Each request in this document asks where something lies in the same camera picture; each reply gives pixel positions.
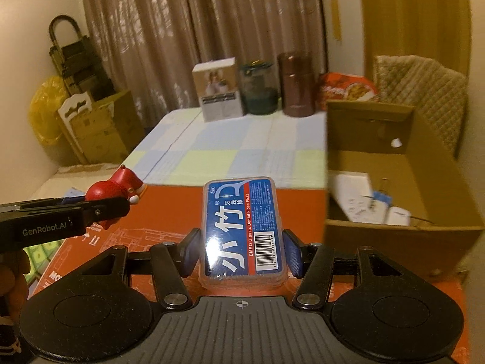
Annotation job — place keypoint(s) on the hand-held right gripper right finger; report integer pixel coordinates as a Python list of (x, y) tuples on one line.
[(293, 253)]

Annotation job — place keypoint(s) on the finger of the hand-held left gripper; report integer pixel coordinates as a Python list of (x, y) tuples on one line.
[(106, 210)]

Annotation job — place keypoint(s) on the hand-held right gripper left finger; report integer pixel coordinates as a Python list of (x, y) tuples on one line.
[(189, 251)]

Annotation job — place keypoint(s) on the red cat figurine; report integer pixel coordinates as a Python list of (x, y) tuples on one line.
[(113, 187)]

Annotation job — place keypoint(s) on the blue floss pick box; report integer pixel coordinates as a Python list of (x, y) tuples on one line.
[(242, 227)]

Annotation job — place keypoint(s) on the white power strip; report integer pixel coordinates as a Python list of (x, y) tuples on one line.
[(350, 197)]

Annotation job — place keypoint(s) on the blue binder clip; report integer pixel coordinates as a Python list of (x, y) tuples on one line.
[(382, 199)]

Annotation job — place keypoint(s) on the brown cardboard box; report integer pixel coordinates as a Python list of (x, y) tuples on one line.
[(424, 242)]

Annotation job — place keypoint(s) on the person's left hand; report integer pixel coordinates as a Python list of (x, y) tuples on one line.
[(13, 278)]

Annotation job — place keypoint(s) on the green patterned box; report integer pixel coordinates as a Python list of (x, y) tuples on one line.
[(41, 258)]

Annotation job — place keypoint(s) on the white bed sheet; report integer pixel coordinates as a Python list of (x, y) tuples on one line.
[(75, 176)]

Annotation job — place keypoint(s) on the red printed cardboard sheet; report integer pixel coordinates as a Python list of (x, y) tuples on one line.
[(166, 208)]

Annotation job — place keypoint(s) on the worn cardboard carton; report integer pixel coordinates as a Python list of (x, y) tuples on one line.
[(106, 129)]

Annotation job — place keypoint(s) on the pastel checked mat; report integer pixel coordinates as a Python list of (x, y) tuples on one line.
[(235, 148)]

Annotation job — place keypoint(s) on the yellow plastic bag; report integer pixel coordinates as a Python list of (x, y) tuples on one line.
[(45, 110)]

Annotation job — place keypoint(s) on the white product box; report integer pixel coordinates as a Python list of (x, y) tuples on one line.
[(219, 89)]

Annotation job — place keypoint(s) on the dark glass jar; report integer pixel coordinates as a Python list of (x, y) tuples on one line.
[(259, 89)]

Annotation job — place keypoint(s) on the brown thermos canister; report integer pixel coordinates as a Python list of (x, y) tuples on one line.
[(296, 85)]

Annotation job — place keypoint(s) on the red snack packet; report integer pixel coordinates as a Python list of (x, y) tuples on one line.
[(348, 87)]

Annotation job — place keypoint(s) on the quilted beige cushion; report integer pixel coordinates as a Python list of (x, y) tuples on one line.
[(428, 98)]

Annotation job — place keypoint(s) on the brown patterned curtain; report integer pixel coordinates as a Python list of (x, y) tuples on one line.
[(197, 26)]

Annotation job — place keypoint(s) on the wooden door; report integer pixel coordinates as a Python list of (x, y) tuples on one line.
[(413, 11)]

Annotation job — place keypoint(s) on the wooden wall hanging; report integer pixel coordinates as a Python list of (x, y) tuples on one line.
[(335, 19)]

